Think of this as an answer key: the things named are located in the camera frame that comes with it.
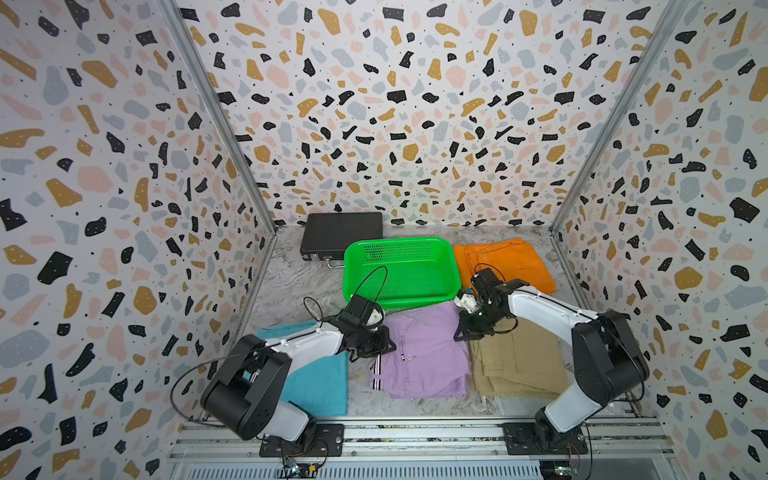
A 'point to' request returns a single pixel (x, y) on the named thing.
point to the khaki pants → (519, 357)
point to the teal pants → (320, 388)
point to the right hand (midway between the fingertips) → (457, 336)
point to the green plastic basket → (401, 272)
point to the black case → (326, 235)
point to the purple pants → (427, 361)
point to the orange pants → (510, 259)
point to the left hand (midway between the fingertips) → (398, 346)
